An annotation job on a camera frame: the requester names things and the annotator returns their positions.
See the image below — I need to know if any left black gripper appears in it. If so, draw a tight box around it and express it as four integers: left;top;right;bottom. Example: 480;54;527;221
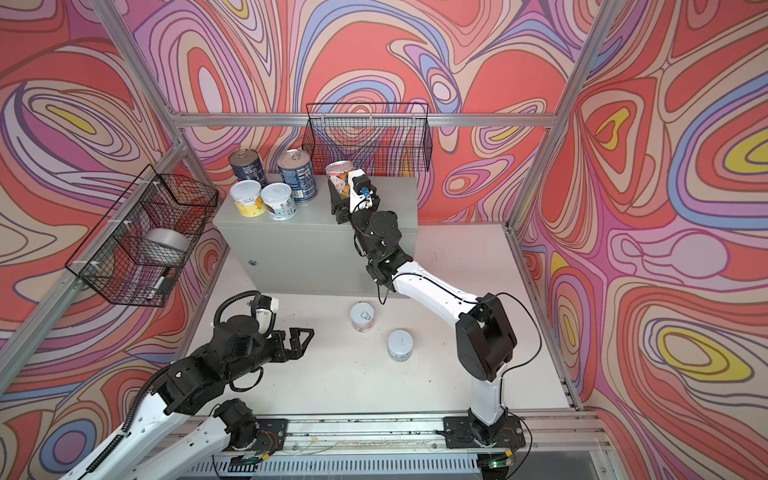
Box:
222;327;315;386

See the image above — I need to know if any small pink can silver lid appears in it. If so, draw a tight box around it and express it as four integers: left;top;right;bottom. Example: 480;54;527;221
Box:
325;160;354;198

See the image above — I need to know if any tall light blue can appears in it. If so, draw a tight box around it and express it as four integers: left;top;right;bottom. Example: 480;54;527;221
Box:
277;149;317;202

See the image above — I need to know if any small white can pull tab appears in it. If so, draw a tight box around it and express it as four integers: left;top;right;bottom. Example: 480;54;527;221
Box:
350;302;375;332

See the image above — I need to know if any small yellow can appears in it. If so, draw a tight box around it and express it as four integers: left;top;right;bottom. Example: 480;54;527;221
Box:
229;180;266;218

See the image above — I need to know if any tall dark blue can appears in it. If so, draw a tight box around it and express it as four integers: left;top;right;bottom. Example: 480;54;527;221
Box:
228;149;268;187

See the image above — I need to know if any small white blue can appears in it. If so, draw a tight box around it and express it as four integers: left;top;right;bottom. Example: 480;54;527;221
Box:
387;329;414;362

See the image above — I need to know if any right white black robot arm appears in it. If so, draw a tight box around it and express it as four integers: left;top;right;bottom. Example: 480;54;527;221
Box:
326;169;522;448

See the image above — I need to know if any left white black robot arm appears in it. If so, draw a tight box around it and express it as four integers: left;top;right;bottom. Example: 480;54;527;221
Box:
64;290;315;479

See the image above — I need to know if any grey metal cabinet box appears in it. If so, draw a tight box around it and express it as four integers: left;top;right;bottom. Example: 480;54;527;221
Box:
212;172;420;298

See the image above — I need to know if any grey tape roll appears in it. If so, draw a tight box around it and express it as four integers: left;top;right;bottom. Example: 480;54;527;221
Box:
141;228;190;267

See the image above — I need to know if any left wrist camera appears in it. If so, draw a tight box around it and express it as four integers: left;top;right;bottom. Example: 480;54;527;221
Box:
250;295;279;333

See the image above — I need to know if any back black wire basket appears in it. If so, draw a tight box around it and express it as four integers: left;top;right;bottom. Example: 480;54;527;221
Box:
302;101;433;177

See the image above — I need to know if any black wire basket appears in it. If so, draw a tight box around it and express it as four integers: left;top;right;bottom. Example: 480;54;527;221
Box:
65;166;219;308
302;101;433;177

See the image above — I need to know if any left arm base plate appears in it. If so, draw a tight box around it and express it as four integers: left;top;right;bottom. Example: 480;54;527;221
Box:
240;418;288;454

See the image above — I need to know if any left black wire basket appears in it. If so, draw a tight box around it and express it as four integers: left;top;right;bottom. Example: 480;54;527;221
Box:
65;166;219;308

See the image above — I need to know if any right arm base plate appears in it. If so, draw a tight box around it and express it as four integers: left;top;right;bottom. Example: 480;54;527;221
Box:
437;413;527;451

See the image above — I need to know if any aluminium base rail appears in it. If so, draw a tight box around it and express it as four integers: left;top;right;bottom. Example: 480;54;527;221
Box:
113;410;619;480

